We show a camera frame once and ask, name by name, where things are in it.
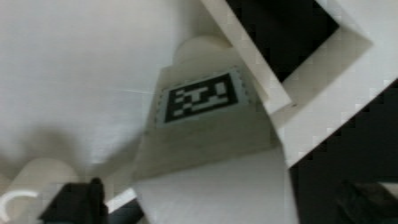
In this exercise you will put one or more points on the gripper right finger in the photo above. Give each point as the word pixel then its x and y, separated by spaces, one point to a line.
pixel 366 203

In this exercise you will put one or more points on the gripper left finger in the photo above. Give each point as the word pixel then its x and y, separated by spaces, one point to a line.
pixel 76 206

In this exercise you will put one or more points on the white table leg with tag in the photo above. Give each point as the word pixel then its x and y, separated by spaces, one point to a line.
pixel 209 174

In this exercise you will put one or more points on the white square tabletop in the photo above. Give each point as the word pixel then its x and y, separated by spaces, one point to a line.
pixel 83 51

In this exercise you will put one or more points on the white obstacle fence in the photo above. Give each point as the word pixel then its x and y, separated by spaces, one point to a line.
pixel 344 74

